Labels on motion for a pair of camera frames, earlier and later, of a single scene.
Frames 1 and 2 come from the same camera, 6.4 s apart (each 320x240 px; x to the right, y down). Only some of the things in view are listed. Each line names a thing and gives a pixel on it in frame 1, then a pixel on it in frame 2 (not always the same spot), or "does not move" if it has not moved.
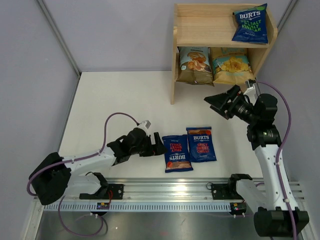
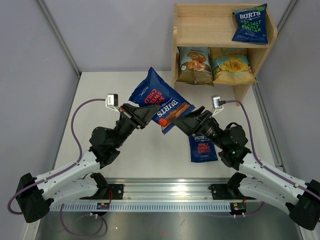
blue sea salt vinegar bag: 252,25 does not move
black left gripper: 156,149 → 140,116
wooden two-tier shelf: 211,25 does not move
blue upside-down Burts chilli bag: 176,153 → 155,90
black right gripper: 235,94 → 195,123
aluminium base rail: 165,195 does not move
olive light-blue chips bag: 195,66 does not move
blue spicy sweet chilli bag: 201,146 does not move
